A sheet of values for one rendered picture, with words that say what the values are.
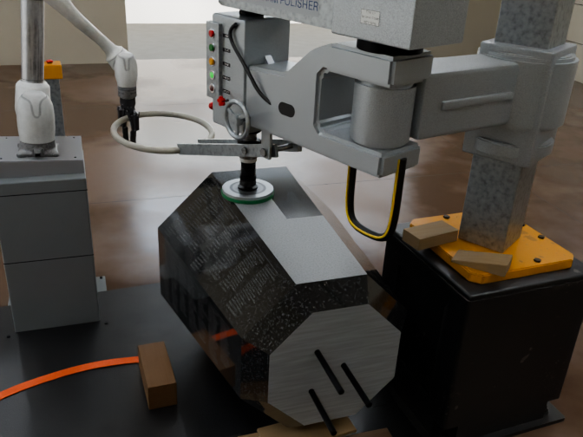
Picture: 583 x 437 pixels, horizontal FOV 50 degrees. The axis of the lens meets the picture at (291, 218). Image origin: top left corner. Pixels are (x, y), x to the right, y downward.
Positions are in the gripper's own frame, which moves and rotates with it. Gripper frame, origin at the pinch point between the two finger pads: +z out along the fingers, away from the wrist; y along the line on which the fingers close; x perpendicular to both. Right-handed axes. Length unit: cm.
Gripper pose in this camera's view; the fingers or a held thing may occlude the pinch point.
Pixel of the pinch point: (129, 135)
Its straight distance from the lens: 329.3
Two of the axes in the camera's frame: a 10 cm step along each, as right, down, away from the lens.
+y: 8.4, 3.2, -4.4
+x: 5.4, -3.7, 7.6
